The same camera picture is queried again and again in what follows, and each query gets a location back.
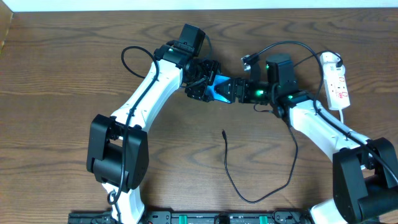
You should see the blue Galaxy smartphone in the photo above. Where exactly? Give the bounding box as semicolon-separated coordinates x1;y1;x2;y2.
205;75;231;103

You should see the white charger plug adapter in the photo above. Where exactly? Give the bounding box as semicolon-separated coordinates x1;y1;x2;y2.
320;52;346;79

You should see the black charger cable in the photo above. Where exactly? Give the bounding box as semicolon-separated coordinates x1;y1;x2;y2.
221;50;344;204

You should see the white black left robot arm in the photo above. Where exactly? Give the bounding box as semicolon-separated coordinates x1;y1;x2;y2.
86;24;220;223

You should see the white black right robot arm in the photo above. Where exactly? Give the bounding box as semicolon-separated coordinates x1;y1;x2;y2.
213;54;397;223

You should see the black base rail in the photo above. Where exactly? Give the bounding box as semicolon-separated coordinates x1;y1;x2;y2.
67;210;315;224

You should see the white power strip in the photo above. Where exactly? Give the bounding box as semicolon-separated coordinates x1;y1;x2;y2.
323;75;350;111

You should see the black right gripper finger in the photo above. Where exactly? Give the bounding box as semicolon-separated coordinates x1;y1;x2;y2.
215;77;239;91
215;90;236;103

